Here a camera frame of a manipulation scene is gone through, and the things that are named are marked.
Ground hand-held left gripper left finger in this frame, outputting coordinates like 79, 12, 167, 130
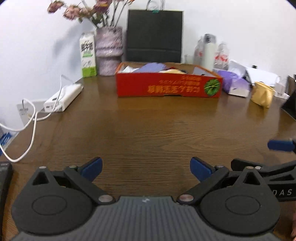
31, 157, 116, 205

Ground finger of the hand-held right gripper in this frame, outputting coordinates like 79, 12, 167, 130
268, 138, 296, 154
231, 158, 296, 178

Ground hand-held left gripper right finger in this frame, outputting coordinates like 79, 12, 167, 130
177, 157, 266, 205

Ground red cardboard box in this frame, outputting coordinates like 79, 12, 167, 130
115, 61, 223, 99

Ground wooden desktop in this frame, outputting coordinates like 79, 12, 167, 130
0, 61, 296, 241

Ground black flat device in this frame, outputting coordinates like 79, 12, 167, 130
280, 89, 296, 120

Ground yellow mug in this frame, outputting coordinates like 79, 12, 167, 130
250, 81, 276, 108

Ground white charger plug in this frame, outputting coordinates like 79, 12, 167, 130
275, 76, 290, 100

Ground white curved sheet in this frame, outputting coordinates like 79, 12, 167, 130
245, 66, 281, 87

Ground white power bank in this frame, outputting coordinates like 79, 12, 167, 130
43, 83, 84, 112

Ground purple tissue pack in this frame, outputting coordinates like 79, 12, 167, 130
213, 60, 251, 97

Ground white printed card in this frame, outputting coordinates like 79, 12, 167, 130
16, 99, 48, 127

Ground black rectangular device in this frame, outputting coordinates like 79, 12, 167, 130
0, 162, 13, 209

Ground blue white packet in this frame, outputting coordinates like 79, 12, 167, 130
0, 130, 19, 156

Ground clear water bottle red label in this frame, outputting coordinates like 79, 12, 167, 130
214, 42, 230, 70
194, 39, 205, 66

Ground white green milk carton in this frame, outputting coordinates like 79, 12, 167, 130
79, 32, 97, 78

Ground white thermos bottle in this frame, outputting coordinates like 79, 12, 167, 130
201, 34, 218, 70

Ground black paper bag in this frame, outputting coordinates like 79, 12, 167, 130
126, 0, 184, 63

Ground dried pink flowers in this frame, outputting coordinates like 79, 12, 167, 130
47, 0, 137, 29

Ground white charging cable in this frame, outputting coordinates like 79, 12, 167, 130
0, 75, 77, 163

